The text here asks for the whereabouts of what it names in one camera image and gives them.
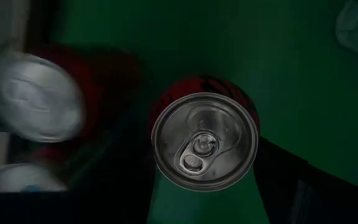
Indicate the green table mat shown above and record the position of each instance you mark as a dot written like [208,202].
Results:
[291,62]

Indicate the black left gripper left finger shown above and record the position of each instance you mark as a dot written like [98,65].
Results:
[120,199]

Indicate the red soda can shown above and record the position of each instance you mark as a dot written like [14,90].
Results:
[36,96]
[204,124]

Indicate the green can blue tab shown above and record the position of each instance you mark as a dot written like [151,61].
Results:
[26,179]

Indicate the clear plastic bin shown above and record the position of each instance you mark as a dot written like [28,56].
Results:
[356,31]

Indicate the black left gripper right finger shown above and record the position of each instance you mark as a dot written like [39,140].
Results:
[291,186]

